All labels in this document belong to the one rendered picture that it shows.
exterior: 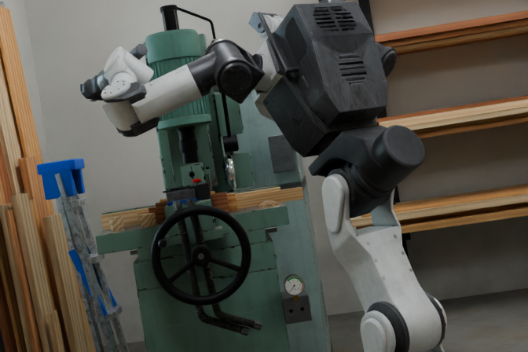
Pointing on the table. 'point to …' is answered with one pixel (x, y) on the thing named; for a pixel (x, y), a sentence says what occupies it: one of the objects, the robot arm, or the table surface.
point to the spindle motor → (181, 54)
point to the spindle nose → (188, 144)
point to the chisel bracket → (194, 172)
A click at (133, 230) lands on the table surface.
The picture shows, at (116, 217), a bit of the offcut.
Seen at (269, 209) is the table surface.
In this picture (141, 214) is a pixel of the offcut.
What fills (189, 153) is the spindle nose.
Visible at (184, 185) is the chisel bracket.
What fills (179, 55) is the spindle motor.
